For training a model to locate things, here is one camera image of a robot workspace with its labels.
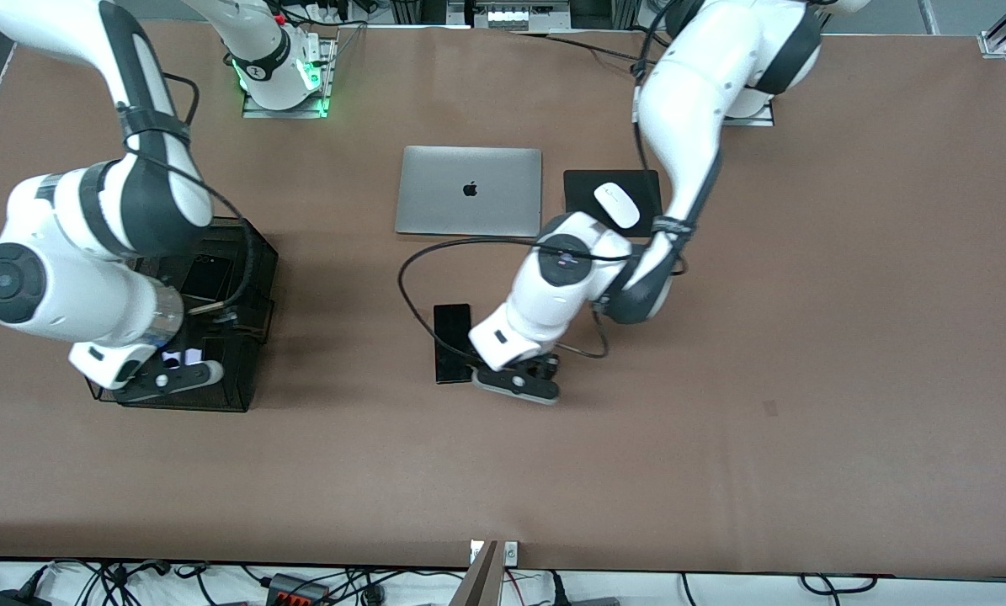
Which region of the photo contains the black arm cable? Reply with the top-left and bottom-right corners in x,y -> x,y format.
120,72 -> 259,325
397,0 -> 697,367

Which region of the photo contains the black flip phone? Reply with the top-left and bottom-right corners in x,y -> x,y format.
181,255 -> 234,302

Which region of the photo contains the black wire mesh tray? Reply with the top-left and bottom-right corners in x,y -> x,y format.
86,217 -> 279,413

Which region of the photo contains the black mouse pad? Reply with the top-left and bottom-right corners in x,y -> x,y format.
563,169 -> 665,238

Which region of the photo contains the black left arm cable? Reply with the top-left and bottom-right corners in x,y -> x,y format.
397,0 -> 697,367

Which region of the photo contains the white computer mouse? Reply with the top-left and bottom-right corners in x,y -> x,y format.
593,182 -> 641,230

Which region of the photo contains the white socket strip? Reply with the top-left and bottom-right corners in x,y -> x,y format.
486,7 -> 556,28

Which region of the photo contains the grey slanted beam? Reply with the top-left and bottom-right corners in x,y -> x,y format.
450,540 -> 501,606

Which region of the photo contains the black looped floor cable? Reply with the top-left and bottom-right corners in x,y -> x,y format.
800,574 -> 880,595

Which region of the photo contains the black orange power strip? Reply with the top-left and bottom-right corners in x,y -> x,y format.
267,574 -> 331,606

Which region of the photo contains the thin black table cable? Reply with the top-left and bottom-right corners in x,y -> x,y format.
545,35 -> 638,64

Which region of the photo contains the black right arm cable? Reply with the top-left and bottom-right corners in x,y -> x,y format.
120,72 -> 259,325

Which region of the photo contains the silver laptop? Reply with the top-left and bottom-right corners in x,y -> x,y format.
395,146 -> 544,238

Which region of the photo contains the black slab smartphone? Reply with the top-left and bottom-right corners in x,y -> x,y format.
433,303 -> 475,385

